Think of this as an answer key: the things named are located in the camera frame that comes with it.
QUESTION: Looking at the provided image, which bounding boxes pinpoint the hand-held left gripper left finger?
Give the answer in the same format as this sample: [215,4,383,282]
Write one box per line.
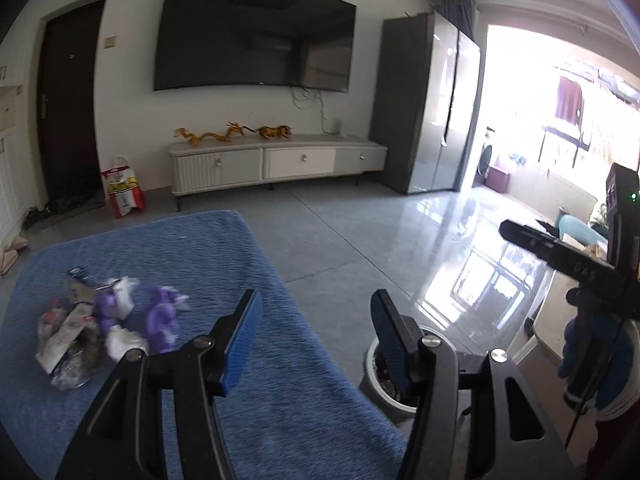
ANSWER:
[55,289,264,480]

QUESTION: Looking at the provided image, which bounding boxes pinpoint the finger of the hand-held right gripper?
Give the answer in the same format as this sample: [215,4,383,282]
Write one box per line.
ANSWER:
[499,219,561,263]

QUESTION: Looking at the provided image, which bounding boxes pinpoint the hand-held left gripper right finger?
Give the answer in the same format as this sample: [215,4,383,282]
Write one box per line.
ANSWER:
[369,289,576,480]

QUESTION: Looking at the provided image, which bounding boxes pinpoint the white round trash bin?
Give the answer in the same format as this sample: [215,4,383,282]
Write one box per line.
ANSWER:
[359,325,482,427]

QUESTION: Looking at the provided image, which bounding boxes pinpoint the large purple plastic wrapper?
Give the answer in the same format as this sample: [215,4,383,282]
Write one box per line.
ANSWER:
[145,285,192,353]

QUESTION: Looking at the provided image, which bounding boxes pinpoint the white tissue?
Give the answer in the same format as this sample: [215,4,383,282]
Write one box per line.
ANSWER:
[105,325,150,363]

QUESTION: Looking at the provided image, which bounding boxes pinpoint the white wrapper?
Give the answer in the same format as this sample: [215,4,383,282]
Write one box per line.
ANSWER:
[107,276,141,317]

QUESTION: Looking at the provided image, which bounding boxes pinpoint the small purple plastic wrapper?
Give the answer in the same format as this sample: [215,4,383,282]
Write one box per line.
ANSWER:
[94,290,126,331]

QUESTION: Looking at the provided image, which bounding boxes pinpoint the clear plastic wrapper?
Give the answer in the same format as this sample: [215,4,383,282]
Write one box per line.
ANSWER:
[50,350,96,392]

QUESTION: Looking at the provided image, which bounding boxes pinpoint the blue and white small packet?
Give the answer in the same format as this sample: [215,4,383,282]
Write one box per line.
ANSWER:
[67,266,96,291]

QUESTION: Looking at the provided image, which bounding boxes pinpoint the white printed snack packet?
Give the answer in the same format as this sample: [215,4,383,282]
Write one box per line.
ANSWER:
[36,305,96,375]

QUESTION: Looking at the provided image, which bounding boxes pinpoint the person's right hand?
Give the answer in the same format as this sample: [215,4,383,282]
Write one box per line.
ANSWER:
[557,287,640,422]

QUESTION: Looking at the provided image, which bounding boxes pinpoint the teal chair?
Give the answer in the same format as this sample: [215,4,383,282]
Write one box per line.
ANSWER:
[557,212,608,242]

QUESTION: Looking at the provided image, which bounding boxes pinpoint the blue fluffy mat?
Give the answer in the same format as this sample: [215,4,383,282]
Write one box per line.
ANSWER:
[0,210,408,480]

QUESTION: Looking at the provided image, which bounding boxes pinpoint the purple storage box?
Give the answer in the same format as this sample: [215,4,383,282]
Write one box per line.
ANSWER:
[487,164,511,192]

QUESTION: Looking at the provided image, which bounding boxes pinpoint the washing machine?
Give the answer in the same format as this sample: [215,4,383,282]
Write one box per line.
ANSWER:
[477,127,499,191]

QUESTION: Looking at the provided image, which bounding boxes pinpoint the hanging purple garment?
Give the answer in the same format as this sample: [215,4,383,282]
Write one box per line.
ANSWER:
[556,76,585,124]

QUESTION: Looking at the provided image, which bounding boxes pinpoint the grey refrigerator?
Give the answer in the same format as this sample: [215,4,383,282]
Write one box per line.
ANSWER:
[370,10,482,196]

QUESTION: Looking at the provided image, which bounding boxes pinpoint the white television cabinet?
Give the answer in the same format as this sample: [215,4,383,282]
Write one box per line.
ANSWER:
[166,132,388,211]

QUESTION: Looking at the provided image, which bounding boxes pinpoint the red and white paper bag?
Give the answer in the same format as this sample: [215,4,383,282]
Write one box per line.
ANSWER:
[101,156,147,219]

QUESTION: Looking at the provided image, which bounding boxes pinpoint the golden dragon figurine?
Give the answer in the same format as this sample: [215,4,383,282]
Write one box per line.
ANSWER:
[173,121,256,147]

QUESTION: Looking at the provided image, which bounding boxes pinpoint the blue grey curtain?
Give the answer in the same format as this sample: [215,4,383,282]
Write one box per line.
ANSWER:
[430,0,481,36]

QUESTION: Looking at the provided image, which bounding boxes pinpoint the black shoes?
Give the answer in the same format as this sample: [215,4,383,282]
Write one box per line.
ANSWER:
[22,205,49,229]

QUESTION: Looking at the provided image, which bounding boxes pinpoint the beige slippers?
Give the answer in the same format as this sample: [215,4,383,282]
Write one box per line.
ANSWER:
[0,236,31,277]

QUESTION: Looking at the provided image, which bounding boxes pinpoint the white shoe cabinet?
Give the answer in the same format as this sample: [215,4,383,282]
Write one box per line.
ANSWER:
[0,50,27,251]

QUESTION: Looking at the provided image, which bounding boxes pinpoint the dark brown entrance door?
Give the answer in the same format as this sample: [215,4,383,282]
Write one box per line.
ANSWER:
[37,0,108,211]

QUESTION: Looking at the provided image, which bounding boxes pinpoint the television cables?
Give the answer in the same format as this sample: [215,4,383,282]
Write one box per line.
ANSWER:
[290,87,333,133]

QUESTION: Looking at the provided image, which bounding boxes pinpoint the black wall television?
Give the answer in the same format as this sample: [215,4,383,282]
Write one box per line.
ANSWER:
[152,0,358,93]

